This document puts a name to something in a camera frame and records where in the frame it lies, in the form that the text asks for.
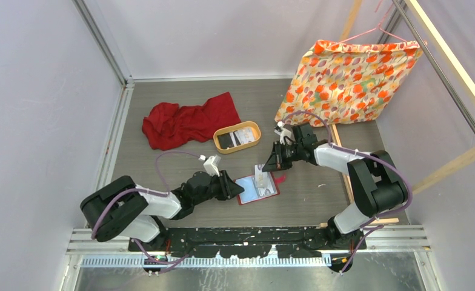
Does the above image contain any red card holder wallet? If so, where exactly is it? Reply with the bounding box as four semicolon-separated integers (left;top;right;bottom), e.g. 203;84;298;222
235;173;287;205

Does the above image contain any white VIP card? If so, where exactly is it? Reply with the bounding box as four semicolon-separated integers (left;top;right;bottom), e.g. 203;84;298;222
254;164;269;189

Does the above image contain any pink clothes hanger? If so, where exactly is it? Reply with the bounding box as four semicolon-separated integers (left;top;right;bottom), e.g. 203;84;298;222
338;1;428;46

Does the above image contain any red cloth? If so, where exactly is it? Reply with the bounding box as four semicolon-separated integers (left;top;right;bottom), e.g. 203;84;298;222
142;92;241;151

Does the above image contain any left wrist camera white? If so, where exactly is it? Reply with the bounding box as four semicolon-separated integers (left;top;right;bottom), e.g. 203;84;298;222
198;155;221;176

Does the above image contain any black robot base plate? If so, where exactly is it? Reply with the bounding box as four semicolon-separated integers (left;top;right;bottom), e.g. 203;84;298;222
141;226;362;259

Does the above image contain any yellow oval tray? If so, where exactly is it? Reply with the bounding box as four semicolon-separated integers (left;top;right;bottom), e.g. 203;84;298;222
213;121;262;154

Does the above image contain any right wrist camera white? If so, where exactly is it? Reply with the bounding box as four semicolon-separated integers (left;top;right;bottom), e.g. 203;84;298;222
274;121;293;145

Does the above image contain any wooden frame rack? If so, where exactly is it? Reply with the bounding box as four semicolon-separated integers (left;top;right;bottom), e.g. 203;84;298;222
319;0;475;228

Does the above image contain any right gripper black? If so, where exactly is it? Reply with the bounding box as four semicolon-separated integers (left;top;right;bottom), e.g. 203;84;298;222
263;141;303;173

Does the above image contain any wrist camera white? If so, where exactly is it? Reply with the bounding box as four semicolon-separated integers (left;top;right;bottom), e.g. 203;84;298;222
274;121;293;145
198;155;221;176

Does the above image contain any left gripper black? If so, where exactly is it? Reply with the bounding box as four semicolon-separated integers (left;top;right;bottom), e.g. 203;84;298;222
193;169;244;206

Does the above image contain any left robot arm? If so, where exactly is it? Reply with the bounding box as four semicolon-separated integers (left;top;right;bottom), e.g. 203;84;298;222
80;170;245;251

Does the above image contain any aluminium frame rail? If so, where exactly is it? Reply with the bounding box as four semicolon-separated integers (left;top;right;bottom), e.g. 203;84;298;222
65;0;475;291

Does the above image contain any floral fabric bag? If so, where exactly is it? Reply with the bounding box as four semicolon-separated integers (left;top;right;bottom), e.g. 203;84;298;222
274;40;423;127

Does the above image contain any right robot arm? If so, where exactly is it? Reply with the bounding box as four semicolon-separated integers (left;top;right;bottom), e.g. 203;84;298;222
262;121;411;249

